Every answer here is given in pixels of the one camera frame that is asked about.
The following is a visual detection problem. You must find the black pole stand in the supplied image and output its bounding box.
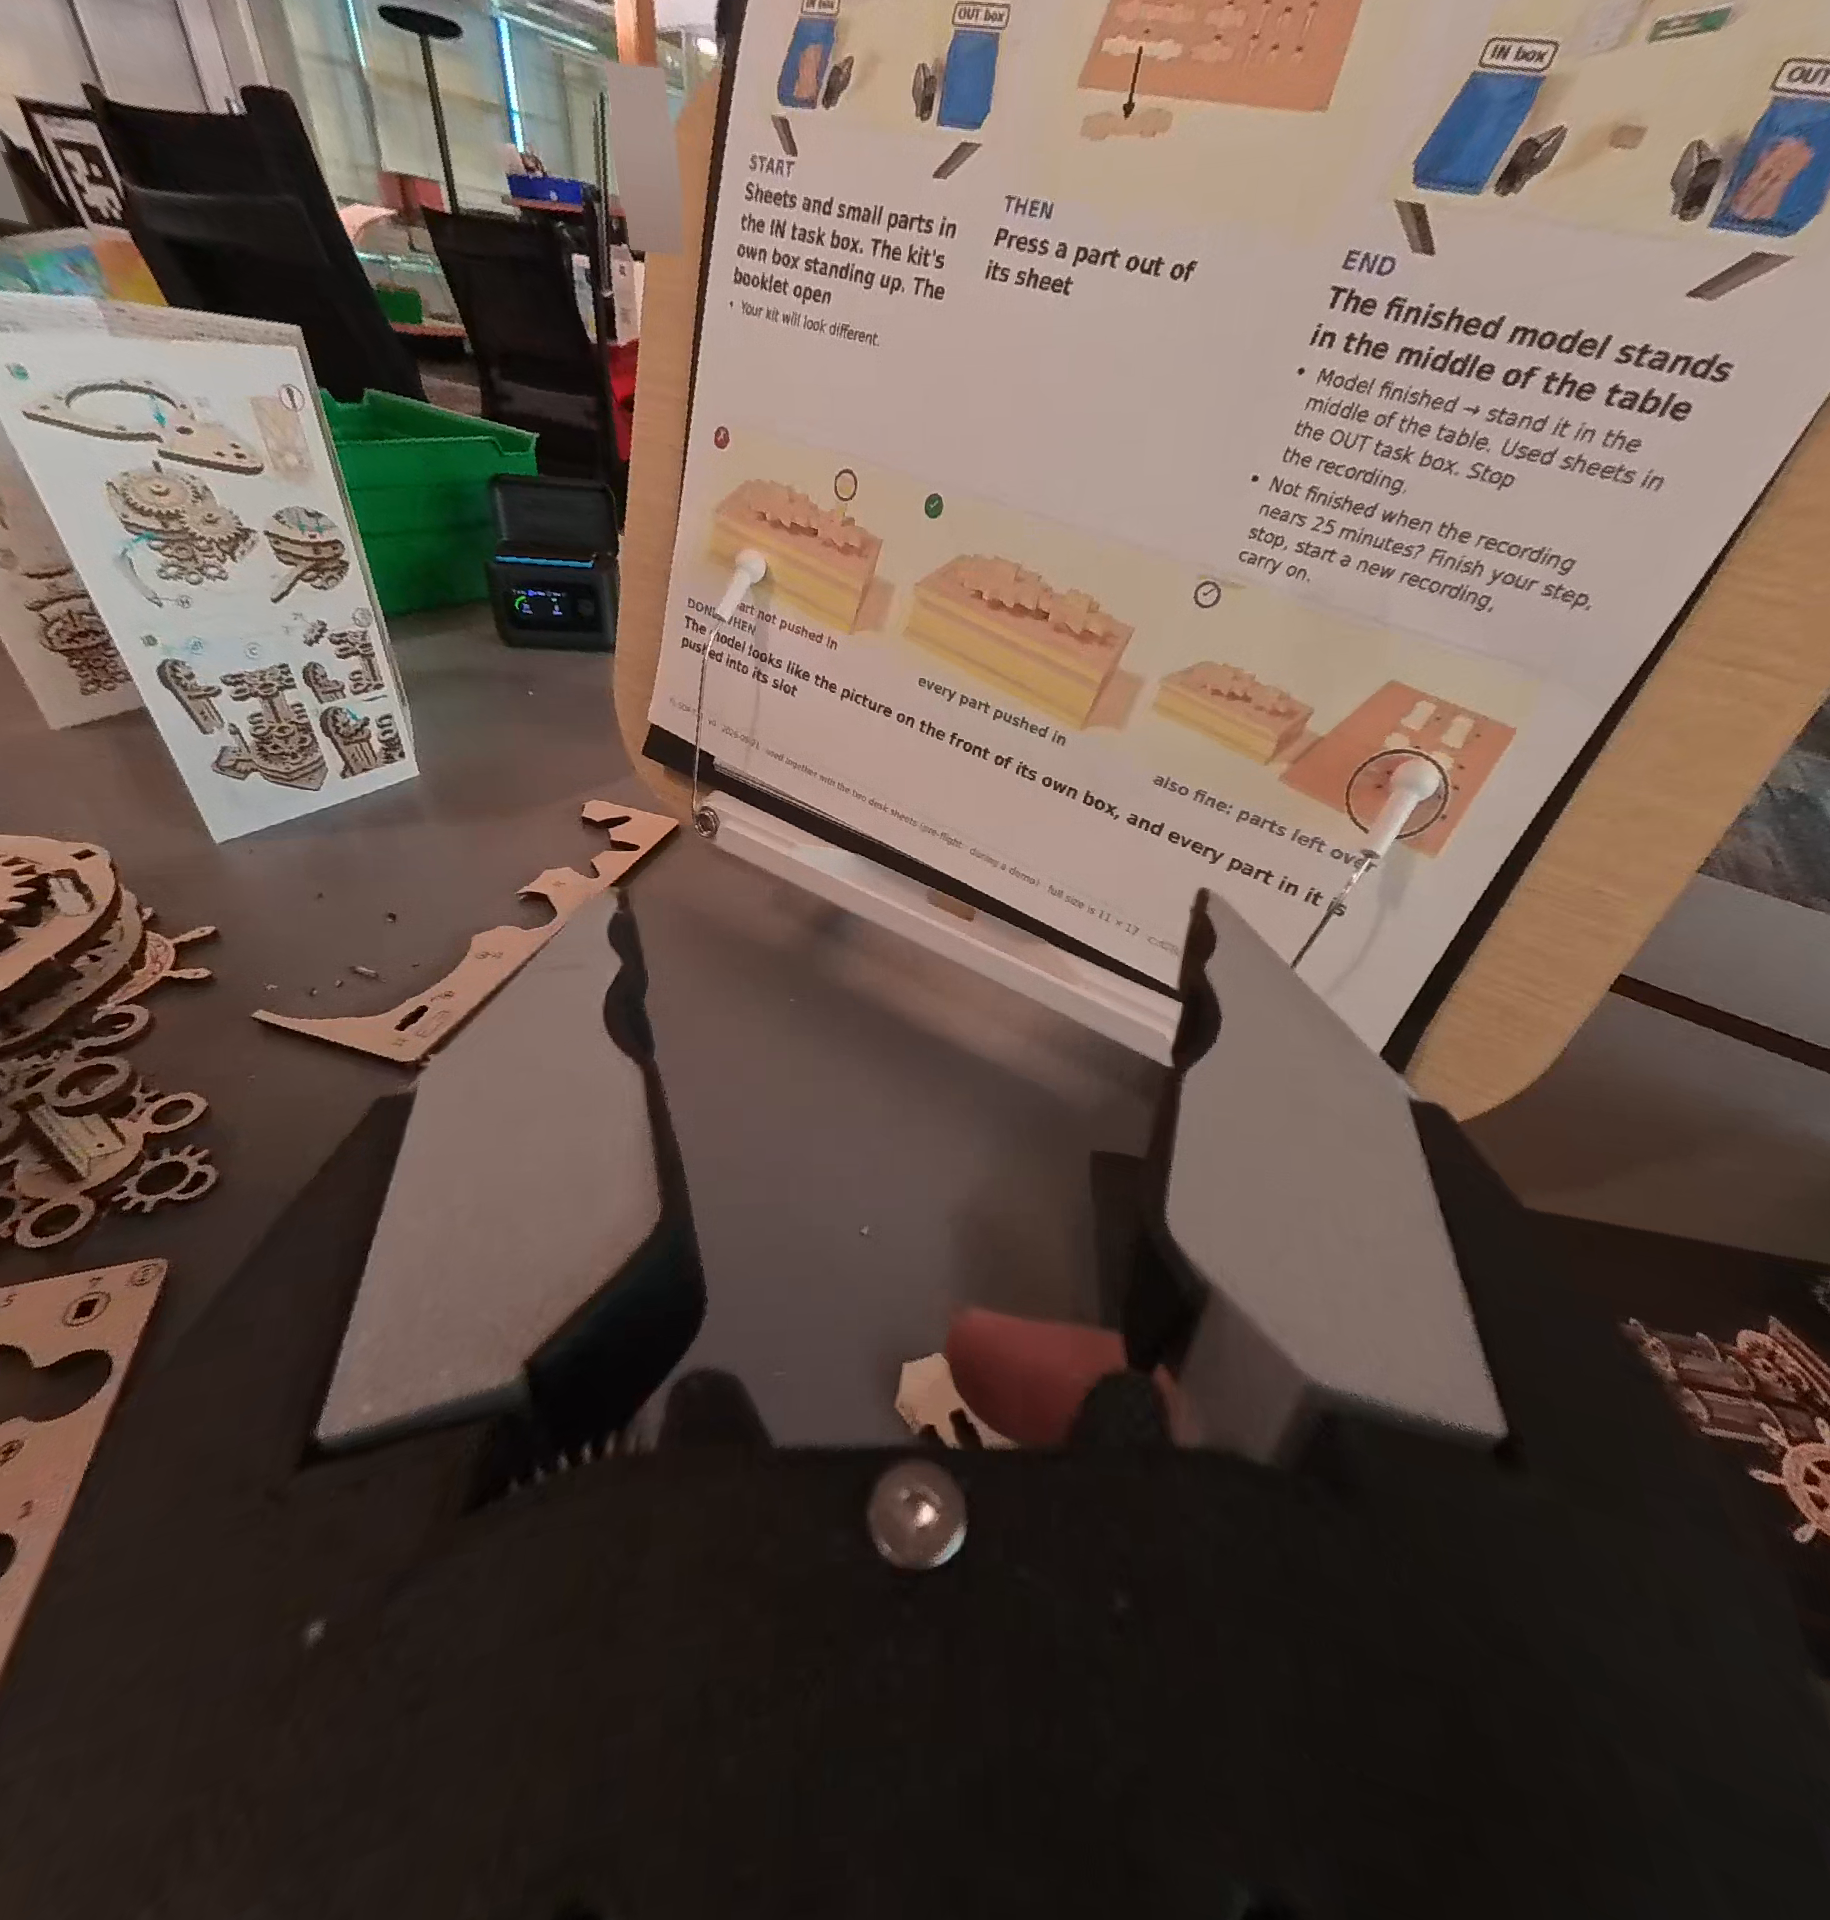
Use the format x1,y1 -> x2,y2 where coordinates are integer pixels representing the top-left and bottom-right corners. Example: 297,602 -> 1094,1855
379,5 -> 483,225

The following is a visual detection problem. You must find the white assembly booklet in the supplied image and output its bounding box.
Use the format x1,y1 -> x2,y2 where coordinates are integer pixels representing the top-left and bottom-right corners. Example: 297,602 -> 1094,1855
0,290 -> 424,846

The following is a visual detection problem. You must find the person's right hand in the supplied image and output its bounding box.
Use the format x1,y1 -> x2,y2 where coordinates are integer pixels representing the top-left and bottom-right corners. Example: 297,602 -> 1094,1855
945,1304 -> 1141,1454

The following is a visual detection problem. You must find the round wooden gear model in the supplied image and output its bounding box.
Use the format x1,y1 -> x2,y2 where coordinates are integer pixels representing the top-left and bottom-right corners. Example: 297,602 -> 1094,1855
0,818 -> 224,1259

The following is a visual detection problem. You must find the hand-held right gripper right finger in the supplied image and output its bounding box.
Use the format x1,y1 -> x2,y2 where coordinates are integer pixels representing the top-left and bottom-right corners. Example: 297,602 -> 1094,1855
1089,889 -> 1513,1467

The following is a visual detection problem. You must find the green plastic bin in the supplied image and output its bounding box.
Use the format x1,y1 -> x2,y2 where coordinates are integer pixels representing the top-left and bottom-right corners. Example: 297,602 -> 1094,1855
320,385 -> 542,619

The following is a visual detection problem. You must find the small black screen device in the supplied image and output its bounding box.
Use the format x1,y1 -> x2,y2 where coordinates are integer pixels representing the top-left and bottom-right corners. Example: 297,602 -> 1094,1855
485,474 -> 622,655

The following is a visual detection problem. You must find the colourful flat box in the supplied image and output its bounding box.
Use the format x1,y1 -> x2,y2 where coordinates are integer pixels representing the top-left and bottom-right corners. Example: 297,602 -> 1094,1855
0,228 -> 168,302

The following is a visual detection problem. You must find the wire poster clip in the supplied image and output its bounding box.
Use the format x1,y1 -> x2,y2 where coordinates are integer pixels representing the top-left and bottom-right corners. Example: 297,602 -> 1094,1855
1286,749 -> 1450,975
687,546 -> 775,838

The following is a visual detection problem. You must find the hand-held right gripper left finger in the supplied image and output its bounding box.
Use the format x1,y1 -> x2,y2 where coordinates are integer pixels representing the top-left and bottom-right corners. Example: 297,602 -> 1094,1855
313,889 -> 707,1454

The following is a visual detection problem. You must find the black kit box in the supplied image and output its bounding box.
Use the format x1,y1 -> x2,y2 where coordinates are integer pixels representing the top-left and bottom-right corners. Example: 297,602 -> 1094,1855
1616,1246 -> 1830,1683

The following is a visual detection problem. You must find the black white marker sign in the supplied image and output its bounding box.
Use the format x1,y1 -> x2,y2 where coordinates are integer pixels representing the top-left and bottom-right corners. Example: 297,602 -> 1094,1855
14,97 -> 130,230

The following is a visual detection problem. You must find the long wooden scrap strip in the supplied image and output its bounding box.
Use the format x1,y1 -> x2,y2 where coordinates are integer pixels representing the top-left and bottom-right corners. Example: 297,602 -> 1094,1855
250,796 -> 682,1069

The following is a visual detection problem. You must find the rectangular wooden cut-out sheet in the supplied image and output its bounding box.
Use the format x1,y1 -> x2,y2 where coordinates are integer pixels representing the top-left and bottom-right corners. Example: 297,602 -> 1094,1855
0,1256 -> 169,1793

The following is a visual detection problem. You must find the printed instruction poster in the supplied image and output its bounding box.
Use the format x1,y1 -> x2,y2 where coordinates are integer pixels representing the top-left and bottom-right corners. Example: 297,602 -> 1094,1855
650,0 -> 1830,983

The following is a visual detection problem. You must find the small flat wooden part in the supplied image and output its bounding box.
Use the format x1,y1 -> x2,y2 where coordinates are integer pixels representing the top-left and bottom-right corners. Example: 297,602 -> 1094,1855
893,1350 -> 1014,1454

